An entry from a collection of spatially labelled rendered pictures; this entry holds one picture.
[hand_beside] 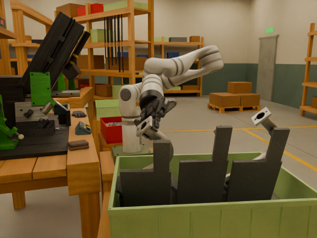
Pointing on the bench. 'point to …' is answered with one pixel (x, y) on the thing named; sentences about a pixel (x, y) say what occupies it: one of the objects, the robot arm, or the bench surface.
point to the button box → (79, 130)
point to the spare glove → (79, 114)
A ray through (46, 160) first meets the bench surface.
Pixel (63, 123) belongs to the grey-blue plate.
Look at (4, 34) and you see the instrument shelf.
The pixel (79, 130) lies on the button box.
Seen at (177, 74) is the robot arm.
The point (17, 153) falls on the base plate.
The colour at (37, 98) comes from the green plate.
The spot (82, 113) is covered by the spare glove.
